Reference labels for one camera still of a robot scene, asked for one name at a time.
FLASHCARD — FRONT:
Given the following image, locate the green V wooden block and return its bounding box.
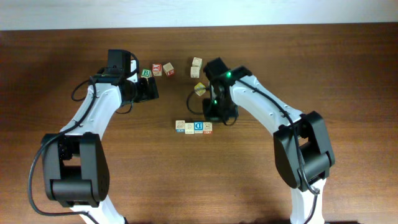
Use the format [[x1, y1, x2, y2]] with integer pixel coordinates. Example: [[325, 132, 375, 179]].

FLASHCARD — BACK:
[[184, 123, 195, 134]]

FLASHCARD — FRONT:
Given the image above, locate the yellow H wooden block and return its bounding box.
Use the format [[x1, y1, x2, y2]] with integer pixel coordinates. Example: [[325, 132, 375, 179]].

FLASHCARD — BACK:
[[194, 82, 207, 96]]

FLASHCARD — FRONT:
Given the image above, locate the wooden block number 2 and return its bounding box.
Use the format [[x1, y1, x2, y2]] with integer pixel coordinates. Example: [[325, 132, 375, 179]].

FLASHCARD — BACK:
[[190, 67, 200, 78]]

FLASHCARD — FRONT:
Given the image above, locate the wooden block number 8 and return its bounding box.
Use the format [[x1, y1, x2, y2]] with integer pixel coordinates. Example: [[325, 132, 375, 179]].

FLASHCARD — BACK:
[[175, 120, 185, 133]]

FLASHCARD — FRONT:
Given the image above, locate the ice cream picture wooden block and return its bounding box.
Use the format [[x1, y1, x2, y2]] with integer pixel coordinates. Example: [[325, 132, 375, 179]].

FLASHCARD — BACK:
[[194, 121, 203, 134]]

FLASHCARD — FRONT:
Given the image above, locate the red A wooden block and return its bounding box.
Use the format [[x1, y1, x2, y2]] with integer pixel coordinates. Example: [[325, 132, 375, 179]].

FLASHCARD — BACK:
[[192, 57, 203, 68]]

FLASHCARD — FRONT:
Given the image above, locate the wooden block number 5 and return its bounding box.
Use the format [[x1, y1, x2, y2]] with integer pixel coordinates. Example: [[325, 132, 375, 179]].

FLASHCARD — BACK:
[[162, 62, 175, 77]]

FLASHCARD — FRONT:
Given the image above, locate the red E wooden block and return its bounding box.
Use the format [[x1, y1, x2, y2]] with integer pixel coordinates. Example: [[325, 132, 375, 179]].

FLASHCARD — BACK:
[[203, 122, 213, 134]]

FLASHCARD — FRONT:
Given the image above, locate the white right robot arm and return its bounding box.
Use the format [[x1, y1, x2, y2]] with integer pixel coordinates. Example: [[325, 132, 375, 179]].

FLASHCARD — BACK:
[[203, 64, 335, 223]]

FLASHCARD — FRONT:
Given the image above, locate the red Y wooden block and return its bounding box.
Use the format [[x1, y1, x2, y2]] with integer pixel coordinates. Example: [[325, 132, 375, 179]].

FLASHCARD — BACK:
[[152, 63, 162, 77]]

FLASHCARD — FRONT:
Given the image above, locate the green B wooden block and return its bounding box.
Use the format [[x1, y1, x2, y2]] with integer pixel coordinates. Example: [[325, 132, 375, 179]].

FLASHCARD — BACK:
[[141, 69, 152, 79]]

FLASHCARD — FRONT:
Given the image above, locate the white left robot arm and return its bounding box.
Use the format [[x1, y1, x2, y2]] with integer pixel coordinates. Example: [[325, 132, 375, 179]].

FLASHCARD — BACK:
[[39, 74, 159, 223]]

